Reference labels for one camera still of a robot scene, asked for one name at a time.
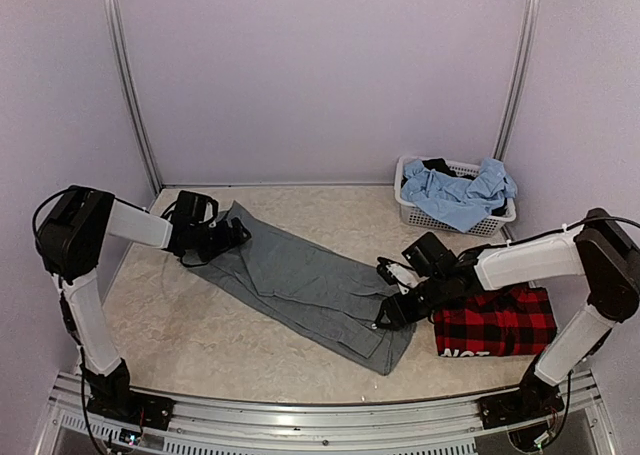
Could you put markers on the black garment in basket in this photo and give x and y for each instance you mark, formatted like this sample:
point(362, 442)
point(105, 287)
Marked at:
point(464, 201)

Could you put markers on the grey long sleeve shirt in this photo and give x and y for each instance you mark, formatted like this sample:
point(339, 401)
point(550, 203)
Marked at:
point(319, 294)

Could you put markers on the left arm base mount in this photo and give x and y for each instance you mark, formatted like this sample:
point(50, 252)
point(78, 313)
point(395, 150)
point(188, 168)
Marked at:
point(111, 396)

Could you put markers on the white plastic laundry basket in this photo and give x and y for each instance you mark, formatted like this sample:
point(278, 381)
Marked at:
point(450, 222)

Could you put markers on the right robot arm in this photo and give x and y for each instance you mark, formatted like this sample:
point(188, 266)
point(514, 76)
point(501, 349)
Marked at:
point(596, 247)

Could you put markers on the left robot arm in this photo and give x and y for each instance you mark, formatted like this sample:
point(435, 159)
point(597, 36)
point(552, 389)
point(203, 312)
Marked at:
point(70, 228)

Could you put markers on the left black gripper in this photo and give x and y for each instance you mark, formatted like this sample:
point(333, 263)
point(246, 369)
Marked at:
point(226, 242)

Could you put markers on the front aluminium rail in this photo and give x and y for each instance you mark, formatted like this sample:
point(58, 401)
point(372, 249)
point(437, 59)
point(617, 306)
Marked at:
point(461, 424)

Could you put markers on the light blue shirt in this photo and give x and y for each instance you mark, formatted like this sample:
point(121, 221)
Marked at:
point(450, 195)

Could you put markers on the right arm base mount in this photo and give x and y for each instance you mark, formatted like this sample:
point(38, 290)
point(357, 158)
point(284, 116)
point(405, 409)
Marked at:
point(533, 398)

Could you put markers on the red black plaid shirt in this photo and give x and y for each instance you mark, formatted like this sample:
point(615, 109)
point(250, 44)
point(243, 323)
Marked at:
point(513, 321)

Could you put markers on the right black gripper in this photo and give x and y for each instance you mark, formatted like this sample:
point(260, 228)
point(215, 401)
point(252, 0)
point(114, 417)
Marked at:
point(399, 314)

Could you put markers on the left aluminium frame post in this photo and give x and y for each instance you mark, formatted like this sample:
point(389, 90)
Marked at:
point(118, 41)

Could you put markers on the right aluminium frame post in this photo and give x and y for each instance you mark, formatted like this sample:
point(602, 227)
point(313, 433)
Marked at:
point(518, 78)

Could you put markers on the aluminium frame post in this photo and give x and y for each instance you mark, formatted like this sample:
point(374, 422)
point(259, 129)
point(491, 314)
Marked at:
point(118, 41)
point(518, 78)

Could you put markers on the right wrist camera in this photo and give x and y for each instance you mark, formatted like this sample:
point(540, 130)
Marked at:
point(398, 274)

